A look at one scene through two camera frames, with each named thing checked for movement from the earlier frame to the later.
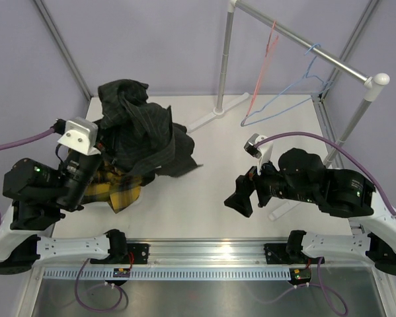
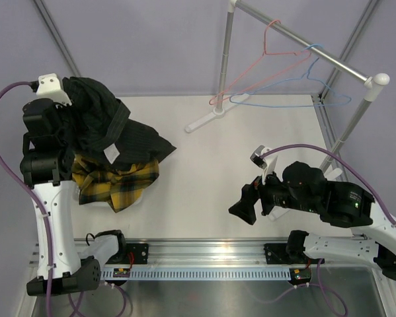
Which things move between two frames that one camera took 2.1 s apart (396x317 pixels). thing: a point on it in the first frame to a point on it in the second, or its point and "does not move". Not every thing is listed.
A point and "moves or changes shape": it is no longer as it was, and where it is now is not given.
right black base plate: [277, 253] does not move
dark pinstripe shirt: [140, 137] moves or changes shape
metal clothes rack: [372, 82] does not move
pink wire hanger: [269, 53] to [213, 102]
